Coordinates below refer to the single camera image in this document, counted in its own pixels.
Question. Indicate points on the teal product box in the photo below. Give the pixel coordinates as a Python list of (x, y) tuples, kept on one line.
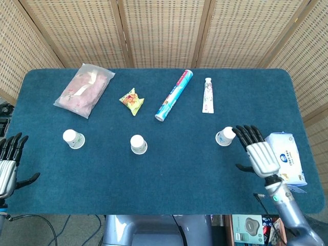
[(248, 229)]

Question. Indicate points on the blue table cloth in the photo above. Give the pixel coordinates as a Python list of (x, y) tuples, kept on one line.
[(164, 174)]

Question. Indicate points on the blue cling film roll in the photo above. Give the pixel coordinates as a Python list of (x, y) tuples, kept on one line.
[(174, 95)]

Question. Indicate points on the dark equipment pile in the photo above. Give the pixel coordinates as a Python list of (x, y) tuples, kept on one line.
[(5, 115)]

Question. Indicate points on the white floral toothpaste tube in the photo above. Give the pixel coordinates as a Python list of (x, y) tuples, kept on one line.
[(208, 96)]

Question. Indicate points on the woven folding screen panel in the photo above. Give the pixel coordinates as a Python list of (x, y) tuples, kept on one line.
[(307, 64), (77, 30), (164, 30), (243, 30), (20, 51)]

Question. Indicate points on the paper cup green blue flowers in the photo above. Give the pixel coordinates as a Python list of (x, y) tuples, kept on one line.
[(73, 139)]

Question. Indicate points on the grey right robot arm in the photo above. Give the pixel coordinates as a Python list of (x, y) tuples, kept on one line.
[(292, 210)]

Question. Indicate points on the yellow snack packet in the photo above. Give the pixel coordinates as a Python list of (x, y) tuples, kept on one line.
[(132, 101)]

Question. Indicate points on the grey robot torso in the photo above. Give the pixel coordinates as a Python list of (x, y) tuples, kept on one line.
[(153, 230)]

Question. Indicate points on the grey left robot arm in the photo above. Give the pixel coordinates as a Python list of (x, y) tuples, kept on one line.
[(2, 220)]

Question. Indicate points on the white blue wet wipes pack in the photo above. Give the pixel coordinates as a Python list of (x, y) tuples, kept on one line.
[(288, 156)]

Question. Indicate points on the paper cup blue flower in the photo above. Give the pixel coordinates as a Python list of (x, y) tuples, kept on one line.
[(224, 137)]

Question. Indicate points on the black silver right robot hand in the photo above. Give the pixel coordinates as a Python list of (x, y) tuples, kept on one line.
[(264, 159)]

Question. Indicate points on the plastic bag with pink cloth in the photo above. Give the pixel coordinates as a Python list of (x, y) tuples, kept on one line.
[(83, 91)]

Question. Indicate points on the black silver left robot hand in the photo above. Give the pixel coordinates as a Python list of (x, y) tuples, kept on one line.
[(7, 171)]

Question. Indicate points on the paper cup green flower fern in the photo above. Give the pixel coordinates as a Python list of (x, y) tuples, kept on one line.
[(138, 144)]

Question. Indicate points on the dark printed box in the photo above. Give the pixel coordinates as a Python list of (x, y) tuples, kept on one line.
[(273, 229)]

